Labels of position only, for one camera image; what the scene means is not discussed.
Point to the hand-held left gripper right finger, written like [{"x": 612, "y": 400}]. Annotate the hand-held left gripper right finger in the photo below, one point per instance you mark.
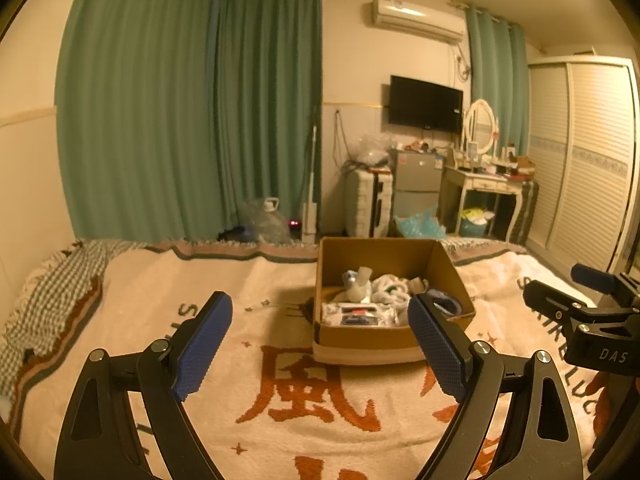
[{"x": 440, "y": 345}]

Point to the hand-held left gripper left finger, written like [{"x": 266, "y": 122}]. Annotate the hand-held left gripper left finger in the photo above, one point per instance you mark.
[{"x": 202, "y": 345}]

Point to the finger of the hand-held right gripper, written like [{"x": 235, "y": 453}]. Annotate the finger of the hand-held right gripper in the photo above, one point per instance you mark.
[
  {"x": 595, "y": 276},
  {"x": 552, "y": 300}
]

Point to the small white sock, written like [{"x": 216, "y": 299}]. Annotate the small white sock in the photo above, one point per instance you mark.
[{"x": 419, "y": 285}]

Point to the brown cardboard box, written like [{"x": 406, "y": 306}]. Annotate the brown cardboard box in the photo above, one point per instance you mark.
[{"x": 370, "y": 337}]

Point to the white and green sock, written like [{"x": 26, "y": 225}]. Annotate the white and green sock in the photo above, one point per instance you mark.
[{"x": 392, "y": 290}]

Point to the white floral packet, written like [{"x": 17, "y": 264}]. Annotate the white floral packet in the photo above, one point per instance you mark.
[{"x": 355, "y": 316}]

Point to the cream printed blanket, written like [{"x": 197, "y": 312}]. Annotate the cream printed blanket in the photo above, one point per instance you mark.
[{"x": 200, "y": 280}]

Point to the dark suitcase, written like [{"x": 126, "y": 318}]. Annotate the dark suitcase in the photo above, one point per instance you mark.
[{"x": 526, "y": 210}]

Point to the basket under dressing table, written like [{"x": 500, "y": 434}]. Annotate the basket under dressing table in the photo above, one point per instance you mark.
[{"x": 475, "y": 220}]

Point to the white louvered wardrobe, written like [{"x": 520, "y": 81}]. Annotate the white louvered wardrobe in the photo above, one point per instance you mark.
[{"x": 585, "y": 160}]

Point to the blue plastic bag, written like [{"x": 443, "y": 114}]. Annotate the blue plastic bag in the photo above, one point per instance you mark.
[{"x": 420, "y": 225}]

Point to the white dressing table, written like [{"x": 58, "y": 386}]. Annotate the white dressing table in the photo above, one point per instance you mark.
[{"x": 482, "y": 182}]

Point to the clear water jug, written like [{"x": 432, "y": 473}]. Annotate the clear water jug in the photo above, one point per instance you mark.
[{"x": 267, "y": 222}]

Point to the small black heater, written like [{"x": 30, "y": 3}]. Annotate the small black heater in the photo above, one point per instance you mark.
[{"x": 294, "y": 225}]

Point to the small grey fridge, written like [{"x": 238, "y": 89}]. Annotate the small grey fridge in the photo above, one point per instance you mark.
[{"x": 417, "y": 190}]

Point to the white suitcase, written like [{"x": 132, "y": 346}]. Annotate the white suitcase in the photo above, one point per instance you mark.
[{"x": 365, "y": 205}]

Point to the checkered bed sheet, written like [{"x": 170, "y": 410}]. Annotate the checkered bed sheet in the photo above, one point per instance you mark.
[{"x": 55, "y": 280}]

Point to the white stick vacuum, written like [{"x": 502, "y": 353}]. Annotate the white stick vacuum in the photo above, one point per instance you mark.
[{"x": 309, "y": 215}]

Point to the white oval mirror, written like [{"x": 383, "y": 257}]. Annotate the white oval mirror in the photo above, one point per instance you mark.
[{"x": 480, "y": 125}]

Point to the clear plastic bag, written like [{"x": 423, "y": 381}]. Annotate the clear plastic bag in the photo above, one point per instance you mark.
[{"x": 372, "y": 150}]

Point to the narrow light green curtain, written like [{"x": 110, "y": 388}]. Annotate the narrow light green curtain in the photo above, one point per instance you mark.
[{"x": 497, "y": 80}]

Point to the green corner curtain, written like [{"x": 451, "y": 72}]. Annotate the green corner curtain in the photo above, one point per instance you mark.
[{"x": 267, "y": 110}]

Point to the wide green curtain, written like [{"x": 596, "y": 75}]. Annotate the wide green curtain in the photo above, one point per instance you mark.
[{"x": 135, "y": 110}]

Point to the white air conditioner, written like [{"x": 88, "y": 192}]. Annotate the white air conditioner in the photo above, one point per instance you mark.
[{"x": 417, "y": 17}]

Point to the black wall television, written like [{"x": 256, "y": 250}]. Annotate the black wall television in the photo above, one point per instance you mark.
[{"x": 425, "y": 105}]

